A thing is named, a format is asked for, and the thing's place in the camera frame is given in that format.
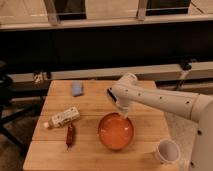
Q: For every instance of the black marker pen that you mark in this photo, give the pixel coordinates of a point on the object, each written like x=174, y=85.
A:
x=111, y=95

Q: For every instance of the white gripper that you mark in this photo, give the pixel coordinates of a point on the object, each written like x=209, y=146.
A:
x=124, y=110

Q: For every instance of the orange ceramic bowl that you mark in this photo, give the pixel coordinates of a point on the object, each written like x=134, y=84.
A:
x=115, y=132

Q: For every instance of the white plastic bottle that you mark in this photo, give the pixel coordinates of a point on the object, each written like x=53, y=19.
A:
x=62, y=118

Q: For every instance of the blue sponge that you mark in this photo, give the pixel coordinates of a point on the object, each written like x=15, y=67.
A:
x=76, y=89

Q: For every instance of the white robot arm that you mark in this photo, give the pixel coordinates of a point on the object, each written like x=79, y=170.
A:
x=193, y=106

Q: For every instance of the white cup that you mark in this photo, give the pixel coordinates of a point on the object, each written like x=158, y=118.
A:
x=167, y=151

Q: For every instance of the metal railing frame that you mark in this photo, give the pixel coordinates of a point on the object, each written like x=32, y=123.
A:
x=53, y=14

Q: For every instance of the black office chair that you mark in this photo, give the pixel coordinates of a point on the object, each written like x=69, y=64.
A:
x=5, y=100

